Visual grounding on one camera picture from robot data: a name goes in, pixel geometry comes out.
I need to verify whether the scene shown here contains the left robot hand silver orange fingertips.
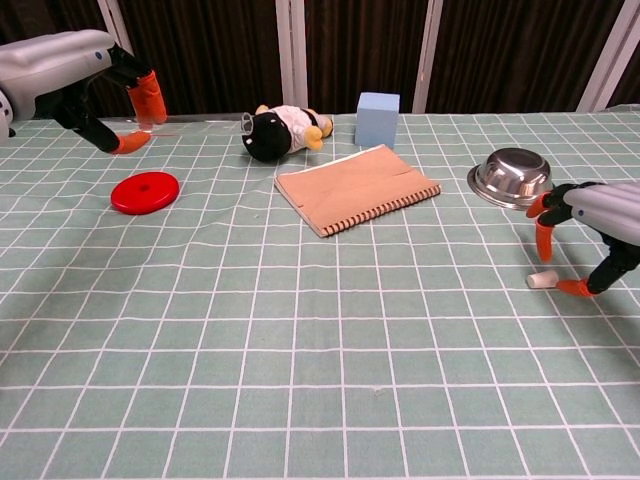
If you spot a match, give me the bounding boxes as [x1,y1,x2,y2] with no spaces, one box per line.
[0,29,169,156]

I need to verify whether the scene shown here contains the right robot hand silver orange fingertips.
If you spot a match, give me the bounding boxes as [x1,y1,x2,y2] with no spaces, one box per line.
[525,180,640,299]

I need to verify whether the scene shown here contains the clear glass test tube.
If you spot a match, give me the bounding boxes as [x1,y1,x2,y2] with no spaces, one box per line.
[99,112,257,137]

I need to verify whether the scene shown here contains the upturned stainless steel bowl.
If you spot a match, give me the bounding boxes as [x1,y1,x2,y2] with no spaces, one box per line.
[466,147,556,213]

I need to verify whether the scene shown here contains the dark brown pleated curtain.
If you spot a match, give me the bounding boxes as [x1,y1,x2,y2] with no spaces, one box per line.
[0,0,640,121]

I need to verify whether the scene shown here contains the red round plastic disc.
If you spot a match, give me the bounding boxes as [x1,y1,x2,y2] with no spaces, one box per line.
[110,170,180,216]

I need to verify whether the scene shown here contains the black white plush penguin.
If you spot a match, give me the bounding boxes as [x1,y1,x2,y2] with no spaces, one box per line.
[241,103,335,164]

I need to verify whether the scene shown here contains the light blue foam cube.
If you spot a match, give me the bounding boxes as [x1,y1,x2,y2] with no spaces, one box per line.
[354,91,401,150]

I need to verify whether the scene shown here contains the brown spiral notebook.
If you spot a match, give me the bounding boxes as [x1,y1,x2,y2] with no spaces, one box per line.
[273,143,442,240]

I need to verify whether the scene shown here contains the green checked tablecloth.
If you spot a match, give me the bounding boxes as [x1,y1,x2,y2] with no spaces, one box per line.
[0,103,640,480]

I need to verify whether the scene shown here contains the white frame post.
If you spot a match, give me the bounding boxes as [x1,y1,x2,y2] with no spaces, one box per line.
[576,0,640,113]
[411,0,444,114]
[275,0,309,109]
[97,0,153,119]

